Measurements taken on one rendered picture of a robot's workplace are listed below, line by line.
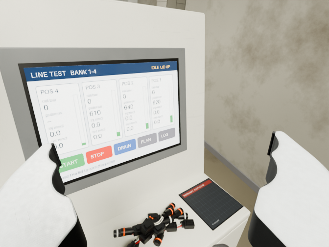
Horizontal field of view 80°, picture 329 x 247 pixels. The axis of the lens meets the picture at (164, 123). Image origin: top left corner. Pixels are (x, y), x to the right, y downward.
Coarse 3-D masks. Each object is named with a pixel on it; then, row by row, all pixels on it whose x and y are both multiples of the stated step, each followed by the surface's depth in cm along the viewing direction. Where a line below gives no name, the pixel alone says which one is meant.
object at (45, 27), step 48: (0, 0) 36; (48, 0) 40; (96, 0) 45; (192, 48) 64; (0, 96) 39; (192, 96) 69; (0, 144) 40; (192, 144) 74; (96, 192) 55; (144, 192) 65
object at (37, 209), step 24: (48, 144) 11; (24, 168) 9; (48, 168) 9; (0, 192) 8; (24, 192) 8; (48, 192) 8; (0, 216) 7; (24, 216) 7; (48, 216) 7; (72, 216) 7; (0, 240) 6; (24, 240) 6; (48, 240) 6; (72, 240) 7
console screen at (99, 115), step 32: (0, 64) 37; (32, 64) 40; (64, 64) 44; (96, 64) 47; (128, 64) 52; (160, 64) 58; (32, 96) 41; (64, 96) 45; (96, 96) 49; (128, 96) 54; (160, 96) 60; (32, 128) 42; (64, 128) 46; (96, 128) 51; (128, 128) 56; (160, 128) 63; (64, 160) 48; (96, 160) 52; (128, 160) 58
